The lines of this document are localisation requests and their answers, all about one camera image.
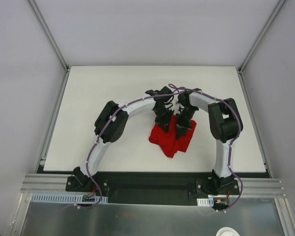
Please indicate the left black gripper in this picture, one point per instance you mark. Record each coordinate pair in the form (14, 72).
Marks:
(165, 119)

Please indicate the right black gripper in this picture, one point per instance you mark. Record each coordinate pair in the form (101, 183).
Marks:
(183, 122)

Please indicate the red t-shirt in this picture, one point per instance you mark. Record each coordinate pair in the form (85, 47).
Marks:
(168, 142)

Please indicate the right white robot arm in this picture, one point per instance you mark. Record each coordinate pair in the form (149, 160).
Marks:
(225, 125)

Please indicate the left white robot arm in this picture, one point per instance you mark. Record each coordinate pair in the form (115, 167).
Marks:
(109, 127)

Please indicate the white round object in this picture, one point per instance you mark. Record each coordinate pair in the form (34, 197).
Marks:
(227, 231)

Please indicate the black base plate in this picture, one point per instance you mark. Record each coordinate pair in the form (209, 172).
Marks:
(144, 188)

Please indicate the right white cable duct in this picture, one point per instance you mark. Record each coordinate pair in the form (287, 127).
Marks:
(205, 202)

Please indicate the white cable duct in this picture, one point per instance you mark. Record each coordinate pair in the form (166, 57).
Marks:
(68, 198)
(205, 202)

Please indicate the left white cable duct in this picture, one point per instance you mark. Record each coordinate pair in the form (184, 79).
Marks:
(68, 198)

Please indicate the left aluminium frame post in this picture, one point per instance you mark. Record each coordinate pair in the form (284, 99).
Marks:
(47, 32)

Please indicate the aluminium frame post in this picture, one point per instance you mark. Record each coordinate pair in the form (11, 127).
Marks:
(47, 32)
(261, 35)

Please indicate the aluminium front rail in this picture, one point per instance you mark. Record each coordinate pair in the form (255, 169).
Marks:
(252, 187)

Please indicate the right aluminium frame post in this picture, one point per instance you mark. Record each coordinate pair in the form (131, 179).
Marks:
(261, 35)

